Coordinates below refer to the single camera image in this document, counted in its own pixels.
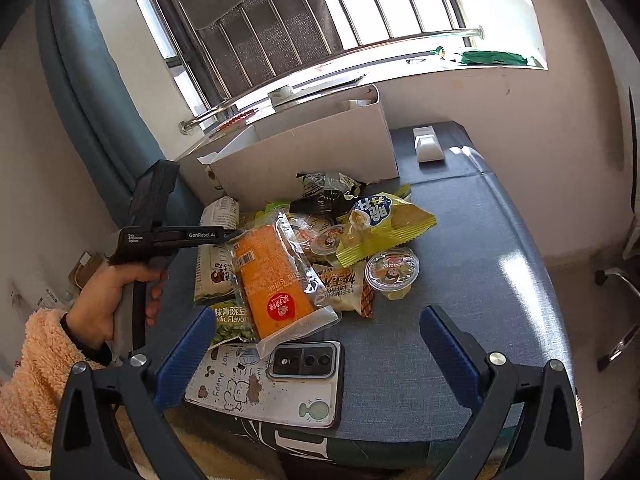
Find black seaweed snack packet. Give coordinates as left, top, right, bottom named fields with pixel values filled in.
left=290, top=172, right=367, bottom=220

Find office chair base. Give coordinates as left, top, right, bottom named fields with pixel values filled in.
left=593, top=246, right=639, bottom=373

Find blue curtain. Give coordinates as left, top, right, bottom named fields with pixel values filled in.
left=34, top=0, right=202, bottom=226

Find steel window railing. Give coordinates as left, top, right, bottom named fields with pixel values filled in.
left=179, top=0, right=484, bottom=136

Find fried corn cake packet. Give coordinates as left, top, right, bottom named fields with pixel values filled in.
left=314, top=261, right=374, bottom=318

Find beige cookie packet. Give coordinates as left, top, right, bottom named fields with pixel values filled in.
left=194, top=196, right=239, bottom=304

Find person's left hand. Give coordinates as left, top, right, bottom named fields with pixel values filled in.
left=65, top=263, right=168, bottom=349

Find orange cake snack packet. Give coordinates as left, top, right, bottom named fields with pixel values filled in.
left=231, top=209, right=341, bottom=359

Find fluffy peach left sleeve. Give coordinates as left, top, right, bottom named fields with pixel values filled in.
left=1, top=309, right=112, bottom=450

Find white cardboard box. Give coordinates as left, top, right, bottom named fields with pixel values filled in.
left=180, top=84, right=398, bottom=210

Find clear jelly cup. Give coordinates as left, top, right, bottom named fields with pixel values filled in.
left=310, top=224, right=345, bottom=256
left=364, top=247, right=420, bottom=300

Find yellow chip bag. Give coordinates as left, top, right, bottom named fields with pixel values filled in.
left=335, top=192, right=437, bottom=268

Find clear jelly cup front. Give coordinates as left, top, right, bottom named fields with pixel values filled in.
left=364, top=247, right=420, bottom=300

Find green cloth on sill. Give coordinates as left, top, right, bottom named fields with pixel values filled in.
left=433, top=47, right=544, bottom=68

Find red bead string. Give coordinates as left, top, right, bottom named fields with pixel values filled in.
left=217, top=109, right=257, bottom=131

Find smartphone with cartoon case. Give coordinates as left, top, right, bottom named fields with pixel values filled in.
left=184, top=341, right=344, bottom=429

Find green pea snack packet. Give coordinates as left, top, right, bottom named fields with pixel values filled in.
left=209, top=300, right=259, bottom=349

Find small white device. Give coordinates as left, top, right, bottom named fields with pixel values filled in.
left=413, top=126, right=445, bottom=164

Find clear jelly cup rear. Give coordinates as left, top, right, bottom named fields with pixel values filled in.
left=310, top=224, right=345, bottom=256

